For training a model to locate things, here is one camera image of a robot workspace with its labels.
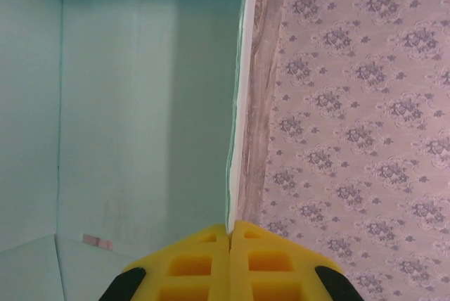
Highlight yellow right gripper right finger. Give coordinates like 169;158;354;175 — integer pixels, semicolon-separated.
229;219;356;301

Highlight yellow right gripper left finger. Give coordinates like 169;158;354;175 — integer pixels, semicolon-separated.
100;223;230;301

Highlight light blue paper box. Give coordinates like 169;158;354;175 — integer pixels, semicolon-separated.
0;0;259;301

